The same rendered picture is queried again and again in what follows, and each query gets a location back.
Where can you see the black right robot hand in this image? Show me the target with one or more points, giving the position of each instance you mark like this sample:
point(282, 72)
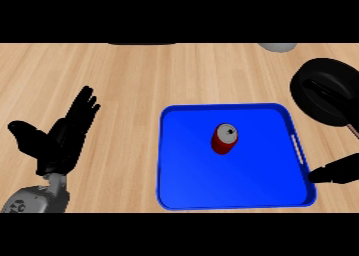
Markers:
point(341, 170)

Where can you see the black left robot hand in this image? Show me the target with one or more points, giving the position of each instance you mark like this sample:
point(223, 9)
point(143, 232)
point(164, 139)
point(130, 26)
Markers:
point(58, 143)

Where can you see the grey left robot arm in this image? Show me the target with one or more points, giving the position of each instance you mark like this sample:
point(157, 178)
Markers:
point(39, 200)

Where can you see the blue tray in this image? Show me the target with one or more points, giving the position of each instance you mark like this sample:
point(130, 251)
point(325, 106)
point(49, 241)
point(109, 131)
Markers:
point(245, 180)

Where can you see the black pot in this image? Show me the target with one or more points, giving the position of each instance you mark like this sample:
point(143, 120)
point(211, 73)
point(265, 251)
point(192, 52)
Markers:
point(301, 95)

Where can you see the red can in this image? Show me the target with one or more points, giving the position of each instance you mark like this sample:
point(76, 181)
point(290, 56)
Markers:
point(223, 140)

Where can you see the grey rounded object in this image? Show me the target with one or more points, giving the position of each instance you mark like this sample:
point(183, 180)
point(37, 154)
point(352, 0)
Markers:
point(278, 47)

